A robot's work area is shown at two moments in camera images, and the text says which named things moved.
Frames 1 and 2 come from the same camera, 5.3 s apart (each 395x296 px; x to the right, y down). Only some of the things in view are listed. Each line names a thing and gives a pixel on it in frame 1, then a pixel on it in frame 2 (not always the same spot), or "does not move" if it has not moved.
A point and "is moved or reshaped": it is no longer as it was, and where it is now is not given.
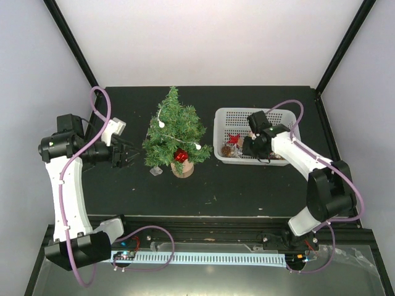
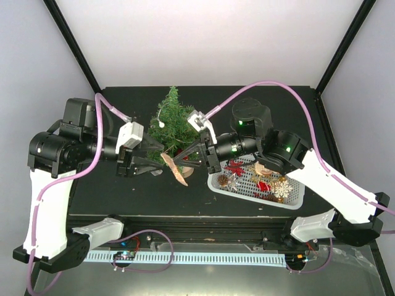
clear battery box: x=155 y=171 does not move
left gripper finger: x=128 y=158 → x=140 y=165
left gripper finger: x=116 y=140 → x=147 y=143
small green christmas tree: x=173 y=127 does not move
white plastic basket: x=231 y=126 is moved or reshaped
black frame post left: x=70 y=41 does not move
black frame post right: x=361 y=15 does not move
